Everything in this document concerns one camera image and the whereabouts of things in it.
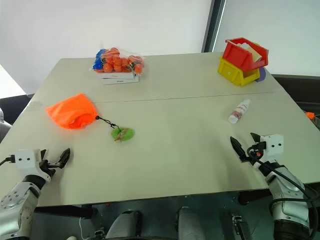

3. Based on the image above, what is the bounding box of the yellow plastic storage bin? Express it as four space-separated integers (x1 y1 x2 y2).
216 56 261 88

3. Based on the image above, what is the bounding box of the black side furniture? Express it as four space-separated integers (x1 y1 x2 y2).
0 93 35 126

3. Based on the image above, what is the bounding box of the red plastic storage bin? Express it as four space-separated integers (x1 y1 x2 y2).
222 37 270 72

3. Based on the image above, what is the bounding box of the blue packet in clear bag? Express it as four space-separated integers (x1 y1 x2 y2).
92 48 108 71

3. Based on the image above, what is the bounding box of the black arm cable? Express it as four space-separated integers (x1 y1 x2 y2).
246 146 319 240
0 154 17 166

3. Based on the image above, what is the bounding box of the clear bag of orange toys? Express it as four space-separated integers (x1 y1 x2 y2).
89 46 146 76

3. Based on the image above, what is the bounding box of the purple object behind bins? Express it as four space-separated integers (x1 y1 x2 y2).
254 66 267 83

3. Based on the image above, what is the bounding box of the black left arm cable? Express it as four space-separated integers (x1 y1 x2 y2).
0 154 17 166

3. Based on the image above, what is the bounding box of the metal table clamp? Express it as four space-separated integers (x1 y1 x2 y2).
231 213 252 240

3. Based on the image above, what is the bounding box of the white flat box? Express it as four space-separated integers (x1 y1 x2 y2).
100 74 141 86
95 70 137 80

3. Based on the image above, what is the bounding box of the dark window frame post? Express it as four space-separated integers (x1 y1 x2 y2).
200 0 227 54

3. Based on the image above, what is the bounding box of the cream box in red bin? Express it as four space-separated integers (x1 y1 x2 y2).
235 42 267 62

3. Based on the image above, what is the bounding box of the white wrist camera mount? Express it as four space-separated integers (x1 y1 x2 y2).
259 134 285 161
15 149 51 180

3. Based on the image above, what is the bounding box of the orange drawstring bag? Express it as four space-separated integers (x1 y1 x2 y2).
45 93 99 130

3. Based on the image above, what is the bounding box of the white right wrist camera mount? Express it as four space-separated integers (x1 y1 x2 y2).
259 134 285 161

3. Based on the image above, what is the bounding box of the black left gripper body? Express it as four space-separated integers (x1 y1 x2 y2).
38 149 63 179

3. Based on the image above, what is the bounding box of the dark side cabinet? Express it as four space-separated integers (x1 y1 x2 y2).
270 74 320 114

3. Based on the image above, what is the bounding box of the grey rounded robot leg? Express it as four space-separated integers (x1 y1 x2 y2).
176 206 208 240
105 210 143 240

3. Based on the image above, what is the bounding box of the black knotted string loop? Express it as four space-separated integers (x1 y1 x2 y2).
95 115 119 130

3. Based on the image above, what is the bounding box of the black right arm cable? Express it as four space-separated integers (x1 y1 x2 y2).
246 146 319 240

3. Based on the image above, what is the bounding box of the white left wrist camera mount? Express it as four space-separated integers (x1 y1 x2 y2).
15 149 51 180

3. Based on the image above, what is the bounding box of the black bar under table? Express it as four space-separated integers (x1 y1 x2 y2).
34 205 94 220

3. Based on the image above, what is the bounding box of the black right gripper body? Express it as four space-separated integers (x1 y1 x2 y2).
245 141 267 166

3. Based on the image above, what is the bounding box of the green fuzzy toy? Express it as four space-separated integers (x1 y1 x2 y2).
110 126 136 144

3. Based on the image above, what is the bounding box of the white bottle with pink label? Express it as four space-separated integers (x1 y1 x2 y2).
227 98 252 125

